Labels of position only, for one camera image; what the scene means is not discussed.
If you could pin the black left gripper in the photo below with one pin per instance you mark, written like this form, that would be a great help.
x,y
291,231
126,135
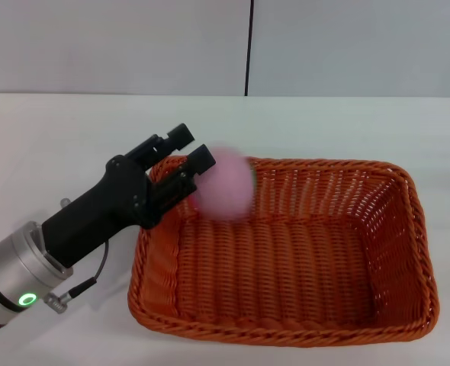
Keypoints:
x,y
110,206

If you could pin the pink peach toy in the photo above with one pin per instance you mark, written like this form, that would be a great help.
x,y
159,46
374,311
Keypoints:
x,y
227,185

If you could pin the orange woven plastic basket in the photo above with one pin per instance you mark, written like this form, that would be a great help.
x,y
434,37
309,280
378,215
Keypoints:
x,y
286,267

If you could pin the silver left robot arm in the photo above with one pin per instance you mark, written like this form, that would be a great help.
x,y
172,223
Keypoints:
x,y
7,270

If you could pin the black vertical wall strip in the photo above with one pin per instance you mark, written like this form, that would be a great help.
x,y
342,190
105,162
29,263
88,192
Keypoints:
x,y
249,45

